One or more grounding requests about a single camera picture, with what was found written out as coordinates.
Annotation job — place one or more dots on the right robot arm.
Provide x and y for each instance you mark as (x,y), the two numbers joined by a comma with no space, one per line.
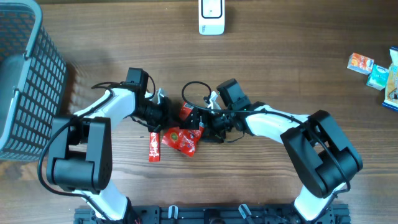
(323,157)

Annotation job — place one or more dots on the white barcode scanner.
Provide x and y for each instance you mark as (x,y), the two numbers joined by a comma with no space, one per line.
(211,17)

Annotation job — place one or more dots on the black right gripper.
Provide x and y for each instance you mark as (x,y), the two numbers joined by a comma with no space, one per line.
(218,135)

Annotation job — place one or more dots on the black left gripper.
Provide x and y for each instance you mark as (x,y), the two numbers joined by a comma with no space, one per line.
(170,117)

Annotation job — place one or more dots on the red candy bag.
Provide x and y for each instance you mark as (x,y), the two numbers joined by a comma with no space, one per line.
(183,140)

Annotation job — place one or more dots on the orange small box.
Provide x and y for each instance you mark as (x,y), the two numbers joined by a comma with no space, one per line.
(360,63)

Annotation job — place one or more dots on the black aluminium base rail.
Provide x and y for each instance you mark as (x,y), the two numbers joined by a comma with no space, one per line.
(202,214)

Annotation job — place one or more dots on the red stick sachet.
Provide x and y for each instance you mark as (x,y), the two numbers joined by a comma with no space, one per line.
(154,147)

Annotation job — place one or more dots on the white cream snack bag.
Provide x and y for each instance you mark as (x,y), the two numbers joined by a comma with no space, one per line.
(390,90)

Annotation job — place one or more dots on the teal small box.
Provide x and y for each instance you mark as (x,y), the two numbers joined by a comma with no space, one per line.
(377,79)

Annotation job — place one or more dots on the grey plastic mesh basket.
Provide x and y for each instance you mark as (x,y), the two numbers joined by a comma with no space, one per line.
(33,80)

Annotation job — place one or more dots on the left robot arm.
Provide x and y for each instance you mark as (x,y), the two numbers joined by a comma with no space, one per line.
(79,152)

